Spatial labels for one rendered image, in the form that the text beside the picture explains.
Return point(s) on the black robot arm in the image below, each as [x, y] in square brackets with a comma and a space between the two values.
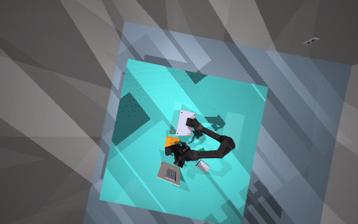
[186, 154]

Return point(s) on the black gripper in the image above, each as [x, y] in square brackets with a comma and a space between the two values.
[173, 148]

